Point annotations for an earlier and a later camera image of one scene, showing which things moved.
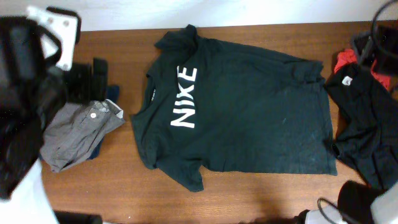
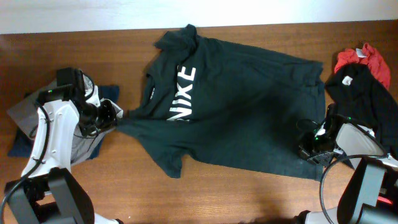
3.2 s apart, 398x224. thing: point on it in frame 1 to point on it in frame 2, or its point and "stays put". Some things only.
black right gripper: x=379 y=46 to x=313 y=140
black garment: x=368 y=132 stays put
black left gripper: x=91 y=74 to x=110 y=119
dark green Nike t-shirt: x=213 y=106 stays put
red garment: x=349 y=56 stays put
